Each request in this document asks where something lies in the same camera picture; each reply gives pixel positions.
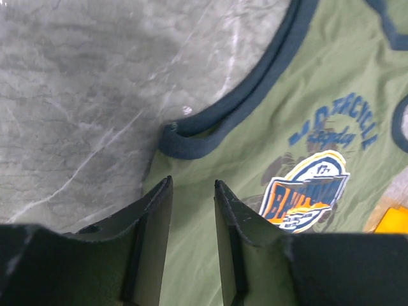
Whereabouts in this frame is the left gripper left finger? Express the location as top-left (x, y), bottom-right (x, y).
top-left (1, 177), bottom-right (173, 305)

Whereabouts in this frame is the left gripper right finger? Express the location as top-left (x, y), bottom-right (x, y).
top-left (214, 180), bottom-right (407, 305)

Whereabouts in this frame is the olive green tank top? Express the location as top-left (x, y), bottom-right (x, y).
top-left (143, 1), bottom-right (407, 305)

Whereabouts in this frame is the yellow plastic tray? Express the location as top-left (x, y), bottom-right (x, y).
top-left (363, 196), bottom-right (407, 234)

